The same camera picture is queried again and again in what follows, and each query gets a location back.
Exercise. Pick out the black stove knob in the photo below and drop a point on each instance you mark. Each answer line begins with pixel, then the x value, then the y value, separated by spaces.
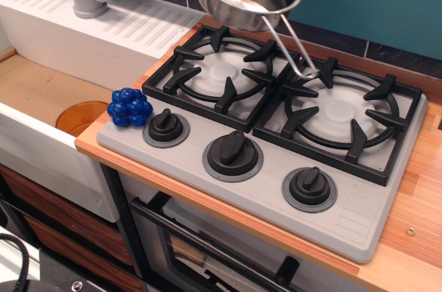
pixel 166 130
pixel 309 190
pixel 233 158

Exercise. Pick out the orange plastic cup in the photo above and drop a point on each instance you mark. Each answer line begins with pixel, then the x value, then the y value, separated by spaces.
pixel 77 118

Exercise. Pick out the black burner grate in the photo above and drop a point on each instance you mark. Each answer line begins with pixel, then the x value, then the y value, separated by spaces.
pixel 350 120
pixel 221 76

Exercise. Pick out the black right burner grate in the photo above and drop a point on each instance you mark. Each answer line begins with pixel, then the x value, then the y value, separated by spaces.
pixel 350 120

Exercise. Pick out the black oven door handle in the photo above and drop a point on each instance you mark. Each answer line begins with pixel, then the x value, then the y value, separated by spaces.
pixel 203 263

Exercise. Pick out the toy oven door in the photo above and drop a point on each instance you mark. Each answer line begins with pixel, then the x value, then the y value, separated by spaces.
pixel 261 254

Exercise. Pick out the black right stove knob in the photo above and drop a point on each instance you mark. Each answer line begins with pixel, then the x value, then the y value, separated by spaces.
pixel 309 190

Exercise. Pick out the black left stove knob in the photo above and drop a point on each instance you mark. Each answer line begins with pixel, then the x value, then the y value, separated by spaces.
pixel 166 130

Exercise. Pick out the black middle stove knob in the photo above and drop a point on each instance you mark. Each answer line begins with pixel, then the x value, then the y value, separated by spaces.
pixel 233 158

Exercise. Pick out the white toy sink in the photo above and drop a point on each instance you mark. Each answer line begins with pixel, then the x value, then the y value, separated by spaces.
pixel 52 60

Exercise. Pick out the black left burner grate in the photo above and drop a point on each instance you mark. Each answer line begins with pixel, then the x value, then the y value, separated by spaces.
pixel 221 76

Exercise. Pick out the grey toy stove top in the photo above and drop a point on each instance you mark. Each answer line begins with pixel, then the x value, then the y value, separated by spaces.
pixel 351 227

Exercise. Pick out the blue toy blueberry cluster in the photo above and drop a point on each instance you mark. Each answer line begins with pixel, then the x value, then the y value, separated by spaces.
pixel 129 107

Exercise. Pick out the wooden drawer front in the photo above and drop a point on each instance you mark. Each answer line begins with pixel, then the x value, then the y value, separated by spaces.
pixel 73 235

